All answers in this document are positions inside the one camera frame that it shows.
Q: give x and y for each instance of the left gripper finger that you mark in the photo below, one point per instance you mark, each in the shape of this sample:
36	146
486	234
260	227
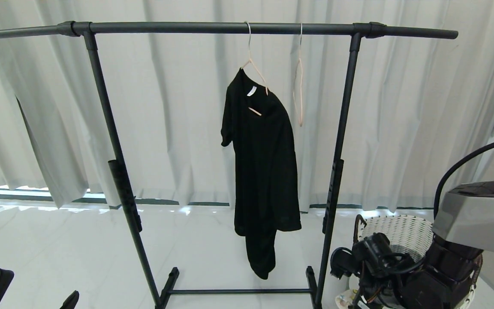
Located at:
70	301

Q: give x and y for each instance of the black t-shirt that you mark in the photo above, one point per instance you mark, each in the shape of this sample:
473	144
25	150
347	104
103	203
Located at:
264	171

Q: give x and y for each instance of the pink clothes hanger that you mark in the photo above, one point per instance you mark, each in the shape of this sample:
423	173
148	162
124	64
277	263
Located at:
259	74
300	94

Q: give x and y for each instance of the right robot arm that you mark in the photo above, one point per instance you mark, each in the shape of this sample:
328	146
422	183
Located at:
478	214

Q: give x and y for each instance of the black clothes rack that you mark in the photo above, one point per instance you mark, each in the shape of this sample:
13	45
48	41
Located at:
230	28

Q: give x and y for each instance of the white laundry basket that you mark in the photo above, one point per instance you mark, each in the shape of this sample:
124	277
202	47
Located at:
401	231

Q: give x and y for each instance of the window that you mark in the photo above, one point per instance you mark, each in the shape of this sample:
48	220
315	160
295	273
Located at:
15	194

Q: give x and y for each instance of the white curtain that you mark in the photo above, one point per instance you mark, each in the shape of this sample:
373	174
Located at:
165	120

